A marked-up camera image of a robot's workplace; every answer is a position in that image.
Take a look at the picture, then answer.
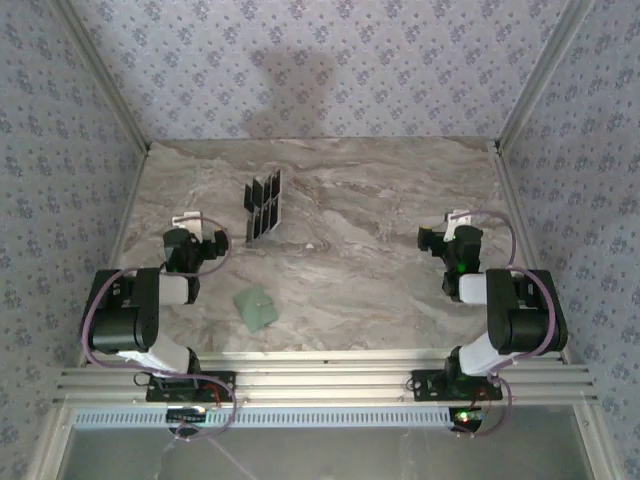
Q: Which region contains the black tiered card stand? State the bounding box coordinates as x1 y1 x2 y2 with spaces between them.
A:
243 168 285 247

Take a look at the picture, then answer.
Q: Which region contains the pale green cloth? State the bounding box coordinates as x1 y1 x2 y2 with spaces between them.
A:
233 285 278 334

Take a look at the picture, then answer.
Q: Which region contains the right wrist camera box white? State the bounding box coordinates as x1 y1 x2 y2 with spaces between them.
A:
444 209 474 242

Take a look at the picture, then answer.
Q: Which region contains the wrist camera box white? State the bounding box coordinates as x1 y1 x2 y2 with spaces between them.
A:
171 211 205 237
444 209 474 242

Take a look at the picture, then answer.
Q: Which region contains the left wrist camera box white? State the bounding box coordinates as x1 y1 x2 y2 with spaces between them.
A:
171 211 205 237

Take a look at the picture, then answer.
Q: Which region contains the right aluminium table edge rail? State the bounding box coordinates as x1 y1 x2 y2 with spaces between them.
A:
488 141 572 365

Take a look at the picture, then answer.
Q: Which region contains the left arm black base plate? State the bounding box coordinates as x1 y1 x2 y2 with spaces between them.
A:
145 370 238 404

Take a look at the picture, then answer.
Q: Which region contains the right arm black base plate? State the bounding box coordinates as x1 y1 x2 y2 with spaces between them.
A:
410 369 504 404

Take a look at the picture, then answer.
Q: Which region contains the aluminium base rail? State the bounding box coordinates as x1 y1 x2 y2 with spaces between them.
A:
54 349 600 407

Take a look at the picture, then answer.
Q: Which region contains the right aluminium frame post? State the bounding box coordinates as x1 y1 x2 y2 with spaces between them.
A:
498 0 597 151

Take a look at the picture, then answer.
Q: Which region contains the aluminium frame post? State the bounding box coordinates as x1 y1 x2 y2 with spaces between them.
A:
498 0 597 151
49 0 152 154

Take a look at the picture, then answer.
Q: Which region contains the left aluminium frame post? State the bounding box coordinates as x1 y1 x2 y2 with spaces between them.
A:
49 0 152 154

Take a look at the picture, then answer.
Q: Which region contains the grey slotted cable duct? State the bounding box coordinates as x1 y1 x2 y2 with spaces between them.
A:
72 405 454 431

